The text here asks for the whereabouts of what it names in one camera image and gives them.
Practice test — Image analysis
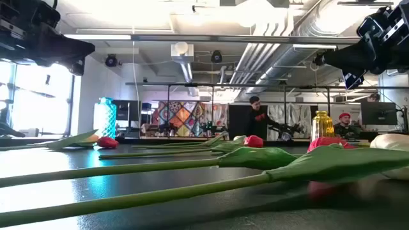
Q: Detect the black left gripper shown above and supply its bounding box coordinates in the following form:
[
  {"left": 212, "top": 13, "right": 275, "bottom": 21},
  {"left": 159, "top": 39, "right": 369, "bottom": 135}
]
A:
[{"left": 0, "top": 0, "right": 96, "bottom": 77}]

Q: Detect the bright window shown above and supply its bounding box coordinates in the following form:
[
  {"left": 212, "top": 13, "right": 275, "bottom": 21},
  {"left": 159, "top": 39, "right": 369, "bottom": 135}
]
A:
[{"left": 0, "top": 60, "right": 76, "bottom": 137}]

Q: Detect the black ceiling speaker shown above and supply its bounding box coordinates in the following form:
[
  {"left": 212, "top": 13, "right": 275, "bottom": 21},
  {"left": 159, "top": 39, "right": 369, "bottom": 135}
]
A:
[
  {"left": 105, "top": 54, "right": 119, "bottom": 68},
  {"left": 210, "top": 50, "right": 224, "bottom": 64}
]

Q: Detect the grey metal crossbeam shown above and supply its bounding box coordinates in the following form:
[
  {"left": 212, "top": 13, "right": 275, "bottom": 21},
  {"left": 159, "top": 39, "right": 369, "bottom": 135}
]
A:
[{"left": 63, "top": 33, "right": 362, "bottom": 45}]

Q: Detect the yellow glass bottle vase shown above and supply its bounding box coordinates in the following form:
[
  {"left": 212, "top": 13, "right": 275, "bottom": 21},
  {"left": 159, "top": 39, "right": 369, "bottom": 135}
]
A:
[{"left": 310, "top": 111, "right": 336, "bottom": 143}]

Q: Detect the blue glass bottle vase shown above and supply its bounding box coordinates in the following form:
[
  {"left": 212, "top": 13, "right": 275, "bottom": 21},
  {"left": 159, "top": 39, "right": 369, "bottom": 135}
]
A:
[{"left": 93, "top": 97, "right": 118, "bottom": 140}]

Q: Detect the black partition panel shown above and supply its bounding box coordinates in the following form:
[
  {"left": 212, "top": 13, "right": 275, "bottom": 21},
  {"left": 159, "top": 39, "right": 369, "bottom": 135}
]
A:
[{"left": 228, "top": 104, "right": 253, "bottom": 141}]

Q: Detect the large silver air duct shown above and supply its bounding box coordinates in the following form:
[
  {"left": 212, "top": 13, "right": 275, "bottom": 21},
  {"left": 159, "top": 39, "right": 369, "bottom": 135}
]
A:
[{"left": 238, "top": 0, "right": 362, "bottom": 96}]

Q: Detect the red artificial tulip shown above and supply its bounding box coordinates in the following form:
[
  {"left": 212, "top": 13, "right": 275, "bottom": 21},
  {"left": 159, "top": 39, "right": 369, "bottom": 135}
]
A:
[
  {"left": 0, "top": 136, "right": 357, "bottom": 189},
  {"left": 0, "top": 129, "right": 120, "bottom": 151},
  {"left": 98, "top": 135, "right": 265, "bottom": 160}
]

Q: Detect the white hanging sheet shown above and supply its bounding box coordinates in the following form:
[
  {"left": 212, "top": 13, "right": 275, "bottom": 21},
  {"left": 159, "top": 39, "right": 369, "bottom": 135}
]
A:
[{"left": 267, "top": 103, "right": 313, "bottom": 141}]

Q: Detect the black computer monitor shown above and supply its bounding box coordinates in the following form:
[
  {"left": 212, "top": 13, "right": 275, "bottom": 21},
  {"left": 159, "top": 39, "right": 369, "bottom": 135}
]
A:
[
  {"left": 360, "top": 102, "right": 399, "bottom": 126},
  {"left": 111, "top": 99, "right": 142, "bottom": 122}
]

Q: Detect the colourful patchwork quilt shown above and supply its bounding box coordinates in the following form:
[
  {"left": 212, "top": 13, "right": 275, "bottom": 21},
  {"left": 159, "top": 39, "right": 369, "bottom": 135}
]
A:
[{"left": 151, "top": 101, "right": 229, "bottom": 138}]

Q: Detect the black metal rig frame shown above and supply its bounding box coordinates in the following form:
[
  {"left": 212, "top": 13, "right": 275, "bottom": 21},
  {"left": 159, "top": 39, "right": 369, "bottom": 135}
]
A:
[{"left": 125, "top": 81, "right": 409, "bottom": 141}]

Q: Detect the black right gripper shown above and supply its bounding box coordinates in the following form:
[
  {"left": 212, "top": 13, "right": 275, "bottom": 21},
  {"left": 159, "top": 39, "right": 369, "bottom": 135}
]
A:
[{"left": 314, "top": 1, "right": 409, "bottom": 91}]

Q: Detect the white ceiling device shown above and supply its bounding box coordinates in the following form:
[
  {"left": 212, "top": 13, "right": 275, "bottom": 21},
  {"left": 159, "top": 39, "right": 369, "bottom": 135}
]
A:
[{"left": 171, "top": 41, "right": 195, "bottom": 63}]

